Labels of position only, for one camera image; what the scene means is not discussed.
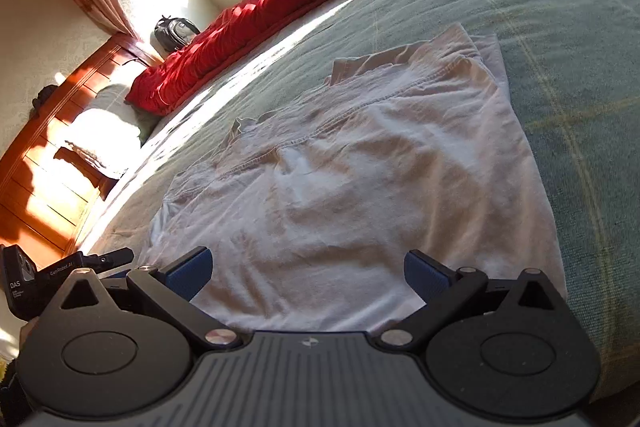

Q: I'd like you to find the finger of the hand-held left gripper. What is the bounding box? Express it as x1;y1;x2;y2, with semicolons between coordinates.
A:
80;247;135;275

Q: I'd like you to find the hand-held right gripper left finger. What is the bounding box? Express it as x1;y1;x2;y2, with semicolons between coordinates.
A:
57;246;241;350

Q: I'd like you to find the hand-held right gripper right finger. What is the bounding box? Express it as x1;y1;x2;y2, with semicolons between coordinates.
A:
377;249;563;350

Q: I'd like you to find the white long-sleeve printed shirt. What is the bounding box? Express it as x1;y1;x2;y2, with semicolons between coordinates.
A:
145;23;568;333

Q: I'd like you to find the wooden headboard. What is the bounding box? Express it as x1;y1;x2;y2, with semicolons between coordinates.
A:
0;32;156;258

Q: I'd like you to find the light plaid pillow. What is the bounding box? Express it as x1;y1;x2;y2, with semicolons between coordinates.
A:
65;82;161;180

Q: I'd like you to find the small dark cloth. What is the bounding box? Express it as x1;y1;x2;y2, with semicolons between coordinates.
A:
32;84;60;112

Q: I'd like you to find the grey backpack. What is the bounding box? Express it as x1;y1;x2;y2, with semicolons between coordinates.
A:
151;14;201;55

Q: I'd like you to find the bed with green plaid sheet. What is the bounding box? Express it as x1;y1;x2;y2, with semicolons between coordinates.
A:
75;0;640;408

